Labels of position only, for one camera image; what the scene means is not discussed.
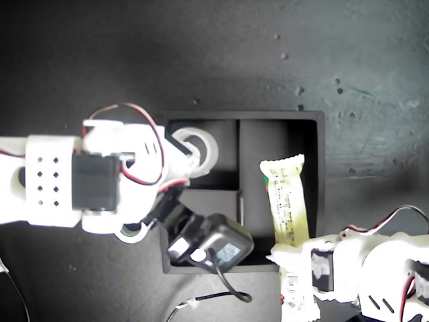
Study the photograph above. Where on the snack bar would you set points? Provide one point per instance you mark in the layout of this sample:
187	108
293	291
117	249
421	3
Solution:
288	201

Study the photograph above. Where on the black tray with wells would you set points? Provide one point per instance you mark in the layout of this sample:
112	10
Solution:
315	167

